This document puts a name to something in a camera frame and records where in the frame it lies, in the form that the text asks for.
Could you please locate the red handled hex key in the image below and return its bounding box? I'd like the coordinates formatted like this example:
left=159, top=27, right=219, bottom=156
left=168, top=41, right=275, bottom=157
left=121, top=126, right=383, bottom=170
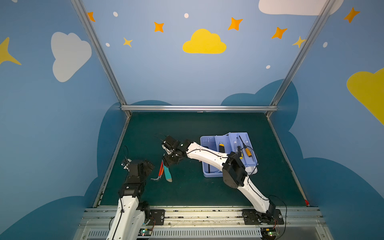
left=151, top=161, right=164, bottom=182

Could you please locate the teal utility knife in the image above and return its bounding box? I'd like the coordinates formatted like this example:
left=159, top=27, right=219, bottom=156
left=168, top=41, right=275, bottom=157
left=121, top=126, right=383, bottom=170
left=164, top=166, right=173, bottom=183

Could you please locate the white blue tool box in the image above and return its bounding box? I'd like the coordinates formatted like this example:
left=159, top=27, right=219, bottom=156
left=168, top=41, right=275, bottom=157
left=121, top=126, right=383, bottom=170
left=200, top=132, right=258, bottom=175

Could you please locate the orange handled screwdriver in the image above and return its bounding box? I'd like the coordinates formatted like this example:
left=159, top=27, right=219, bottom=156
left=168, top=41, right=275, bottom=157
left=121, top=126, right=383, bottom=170
left=239, top=135, right=253, bottom=158

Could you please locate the yellow black small screwdriver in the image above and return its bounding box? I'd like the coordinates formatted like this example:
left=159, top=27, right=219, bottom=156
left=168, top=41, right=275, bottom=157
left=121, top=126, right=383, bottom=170
left=237, top=146, right=243, bottom=160

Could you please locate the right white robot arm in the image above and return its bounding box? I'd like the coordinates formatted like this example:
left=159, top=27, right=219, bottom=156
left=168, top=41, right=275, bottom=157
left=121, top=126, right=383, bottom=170
left=162, top=136, right=276, bottom=224

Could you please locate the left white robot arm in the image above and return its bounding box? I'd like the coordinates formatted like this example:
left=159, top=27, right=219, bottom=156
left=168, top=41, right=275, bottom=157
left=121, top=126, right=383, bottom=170
left=107, top=160, right=155, bottom=240

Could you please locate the left controller board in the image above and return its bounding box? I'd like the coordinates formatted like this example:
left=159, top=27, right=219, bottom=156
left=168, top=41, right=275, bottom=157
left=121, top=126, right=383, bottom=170
left=137, top=229, right=153, bottom=238

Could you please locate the controller board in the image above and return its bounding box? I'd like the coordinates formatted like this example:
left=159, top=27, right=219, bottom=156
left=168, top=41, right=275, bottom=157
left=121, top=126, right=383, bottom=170
left=137, top=229, right=153, bottom=238
left=261, top=228, right=277, bottom=240

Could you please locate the right controller board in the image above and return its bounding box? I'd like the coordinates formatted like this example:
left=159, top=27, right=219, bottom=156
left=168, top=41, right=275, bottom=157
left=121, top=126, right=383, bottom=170
left=261, top=228, right=277, bottom=240

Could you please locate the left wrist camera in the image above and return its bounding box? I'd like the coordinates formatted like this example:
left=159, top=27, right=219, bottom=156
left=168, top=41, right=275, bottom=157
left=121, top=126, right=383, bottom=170
left=121, top=159, right=131, bottom=169

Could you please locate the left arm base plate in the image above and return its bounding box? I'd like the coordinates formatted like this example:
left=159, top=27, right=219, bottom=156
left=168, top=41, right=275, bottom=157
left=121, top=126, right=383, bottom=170
left=143, top=209, right=166, bottom=226

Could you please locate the aluminium front rail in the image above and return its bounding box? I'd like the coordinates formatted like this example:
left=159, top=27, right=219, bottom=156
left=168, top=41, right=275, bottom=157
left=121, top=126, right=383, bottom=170
left=73, top=206, right=334, bottom=240

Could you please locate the back horizontal frame bar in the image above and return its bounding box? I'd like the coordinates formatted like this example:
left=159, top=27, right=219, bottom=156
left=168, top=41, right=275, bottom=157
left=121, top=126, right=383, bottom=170
left=121, top=105, right=278, bottom=112

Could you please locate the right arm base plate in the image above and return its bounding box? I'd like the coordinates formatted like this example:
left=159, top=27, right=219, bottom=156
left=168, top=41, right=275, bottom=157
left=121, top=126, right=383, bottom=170
left=242, top=209, right=285, bottom=225

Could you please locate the left frame post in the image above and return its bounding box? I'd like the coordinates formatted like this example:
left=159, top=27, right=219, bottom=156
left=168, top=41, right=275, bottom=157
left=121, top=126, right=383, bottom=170
left=71, top=0, right=127, bottom=107

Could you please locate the frame post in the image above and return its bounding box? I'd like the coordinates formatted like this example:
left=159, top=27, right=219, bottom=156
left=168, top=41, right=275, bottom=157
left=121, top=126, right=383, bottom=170
left=71, top=0, right=127, bottom=107
left=266, top=0, right=336, bottom=119

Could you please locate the right frame post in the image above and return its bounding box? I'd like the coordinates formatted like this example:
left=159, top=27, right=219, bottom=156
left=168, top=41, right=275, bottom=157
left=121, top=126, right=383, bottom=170
left=266, top=0, right=336, bottom=119

